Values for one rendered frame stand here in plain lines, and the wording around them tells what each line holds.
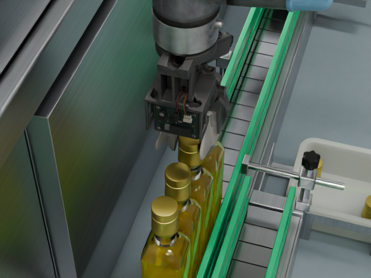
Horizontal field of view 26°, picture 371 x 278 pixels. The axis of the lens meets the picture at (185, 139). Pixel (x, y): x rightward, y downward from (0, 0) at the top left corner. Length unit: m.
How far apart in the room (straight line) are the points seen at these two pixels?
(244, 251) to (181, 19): 0.55
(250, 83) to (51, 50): 0.74
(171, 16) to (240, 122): 0.66
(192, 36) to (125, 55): 0.26
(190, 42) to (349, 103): 0.90
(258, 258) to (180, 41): 0.52
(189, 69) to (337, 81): 0.93
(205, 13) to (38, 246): 0.39
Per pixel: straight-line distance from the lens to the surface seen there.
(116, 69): 1.10
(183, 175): 1.04
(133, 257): 1.46
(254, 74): 1.59
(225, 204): 1.26
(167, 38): 0.89
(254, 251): 1.31
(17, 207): 0.96
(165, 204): 1.01
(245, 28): 1.56
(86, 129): 1.03
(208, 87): 0.95
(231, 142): 1.46
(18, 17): 0.85
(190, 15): 0.86
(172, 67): 0.90
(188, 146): 1.06
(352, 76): 1.81
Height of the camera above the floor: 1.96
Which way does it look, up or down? 47 degrees down
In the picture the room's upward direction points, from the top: straight up
